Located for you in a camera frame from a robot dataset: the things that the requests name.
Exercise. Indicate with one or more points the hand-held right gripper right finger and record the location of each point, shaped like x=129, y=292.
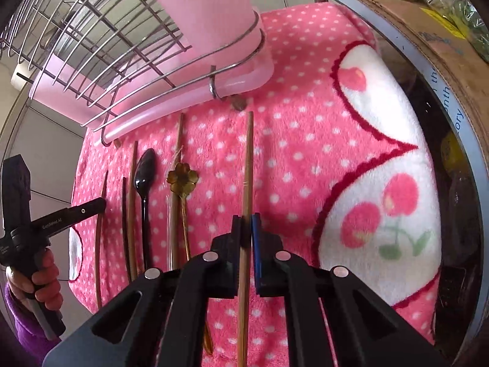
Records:
x=256, y=252

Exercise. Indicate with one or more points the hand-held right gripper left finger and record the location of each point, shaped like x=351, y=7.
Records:
x=236, y=233

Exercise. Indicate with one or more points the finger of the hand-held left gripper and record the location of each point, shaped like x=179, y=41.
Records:
x=72, y=214

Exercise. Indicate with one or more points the black plastic spoon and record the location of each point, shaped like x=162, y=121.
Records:
x=145, y=172

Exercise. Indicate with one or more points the pink utensil holder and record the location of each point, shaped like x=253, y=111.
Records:
x=214, y=7

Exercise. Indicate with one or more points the person's left forearm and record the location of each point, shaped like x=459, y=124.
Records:
x=23, y=325

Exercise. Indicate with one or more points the person's left hand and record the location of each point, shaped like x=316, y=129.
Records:
x=47, y=275

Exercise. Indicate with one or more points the dark wooden chopstick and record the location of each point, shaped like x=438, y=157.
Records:
x=125, y=214

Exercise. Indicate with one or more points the gold flower spoon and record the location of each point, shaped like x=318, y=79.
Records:
x=182, y=177

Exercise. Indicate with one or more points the pink polka dot blanket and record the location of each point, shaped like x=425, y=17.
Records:
x=305, y=160

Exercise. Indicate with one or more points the pink drip tray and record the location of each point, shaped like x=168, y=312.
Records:
x=65, y=91

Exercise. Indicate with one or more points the bag of leafy greens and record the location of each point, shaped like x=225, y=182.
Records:
x=458, y=0

